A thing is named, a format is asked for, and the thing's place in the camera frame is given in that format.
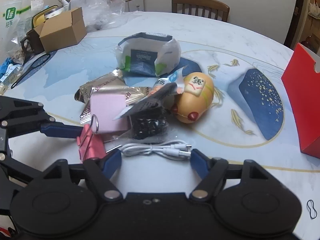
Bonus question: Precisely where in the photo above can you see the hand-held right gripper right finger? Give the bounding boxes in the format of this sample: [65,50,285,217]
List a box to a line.
[189,149,278,202]

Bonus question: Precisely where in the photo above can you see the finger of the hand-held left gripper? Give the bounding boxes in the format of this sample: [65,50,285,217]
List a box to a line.
[0,96,84,139]
[0,152,42,192]

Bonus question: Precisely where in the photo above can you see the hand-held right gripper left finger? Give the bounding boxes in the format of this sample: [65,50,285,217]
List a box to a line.
[44,149,123,202]

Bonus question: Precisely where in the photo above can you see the pink binder clip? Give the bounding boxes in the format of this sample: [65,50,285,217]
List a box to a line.
[78,114,108,161]

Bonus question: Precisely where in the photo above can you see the bag of small black parts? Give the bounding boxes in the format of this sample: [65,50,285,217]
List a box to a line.
[130,106,168,140]

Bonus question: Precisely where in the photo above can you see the yellow squishy bun toy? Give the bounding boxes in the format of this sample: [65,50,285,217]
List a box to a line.
[171,72,215,124]

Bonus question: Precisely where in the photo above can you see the silver foil snack packet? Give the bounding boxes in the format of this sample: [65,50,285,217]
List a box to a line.
[75,69,152,125]

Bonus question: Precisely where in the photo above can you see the blue white snack wrapper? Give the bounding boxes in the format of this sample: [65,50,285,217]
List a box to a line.
[150,66,188,96]

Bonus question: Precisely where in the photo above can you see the white cardboard box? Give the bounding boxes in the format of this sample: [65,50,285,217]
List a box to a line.
[281,42,320,159]

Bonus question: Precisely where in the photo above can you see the white patterned desktop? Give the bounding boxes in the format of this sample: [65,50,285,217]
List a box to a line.
[0,11,320,240]

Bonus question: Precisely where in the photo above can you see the pink sticky note pad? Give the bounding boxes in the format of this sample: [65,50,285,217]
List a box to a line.
[89,91,130,134]

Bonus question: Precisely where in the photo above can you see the black loop-shaped tool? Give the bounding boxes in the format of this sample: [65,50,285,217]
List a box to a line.
[11,54,52,90]

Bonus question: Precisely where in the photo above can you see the small white blue carton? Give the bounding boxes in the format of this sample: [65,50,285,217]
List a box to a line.
[0,64,22,83]

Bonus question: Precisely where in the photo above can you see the grey printed wrapper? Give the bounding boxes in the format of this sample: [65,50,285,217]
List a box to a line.
[114,82,178,120]

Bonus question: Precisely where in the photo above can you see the blue cloth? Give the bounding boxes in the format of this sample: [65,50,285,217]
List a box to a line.
[0,57,15,80]

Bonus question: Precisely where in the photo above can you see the brown mug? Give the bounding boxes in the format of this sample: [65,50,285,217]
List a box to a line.
[20,29,45,55]

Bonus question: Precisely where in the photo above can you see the small brown cardboard box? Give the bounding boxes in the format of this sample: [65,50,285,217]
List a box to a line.
[34,7,88,53]

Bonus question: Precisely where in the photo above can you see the torn white paper bag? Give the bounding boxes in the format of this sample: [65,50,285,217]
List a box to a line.
[117,32,182,77]

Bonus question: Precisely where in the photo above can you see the yellow rimmed container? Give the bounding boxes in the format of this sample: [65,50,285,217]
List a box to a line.
[32,4,69,29]

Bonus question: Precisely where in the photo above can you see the black rubber band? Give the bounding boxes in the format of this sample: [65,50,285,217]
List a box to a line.
[307,200,318,220]

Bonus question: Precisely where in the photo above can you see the green print plastic bag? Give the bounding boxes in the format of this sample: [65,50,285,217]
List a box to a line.
[0,0,35,58]

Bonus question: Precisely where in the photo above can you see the clear plastic bag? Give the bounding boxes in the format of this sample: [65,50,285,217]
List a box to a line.
[66,0,137,32]

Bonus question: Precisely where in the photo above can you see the small white cabinet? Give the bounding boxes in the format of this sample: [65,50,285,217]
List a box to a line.
[124,0,145,12]

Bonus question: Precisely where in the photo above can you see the wooden chair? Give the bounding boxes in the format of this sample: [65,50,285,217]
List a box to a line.
[171,0,230,22]

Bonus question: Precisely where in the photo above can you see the wooden shelf unit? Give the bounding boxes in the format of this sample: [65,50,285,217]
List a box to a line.
[299,0,320,53]

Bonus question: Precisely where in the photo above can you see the white usb cable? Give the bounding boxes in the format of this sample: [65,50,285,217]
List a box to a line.
[119,140,193,162]

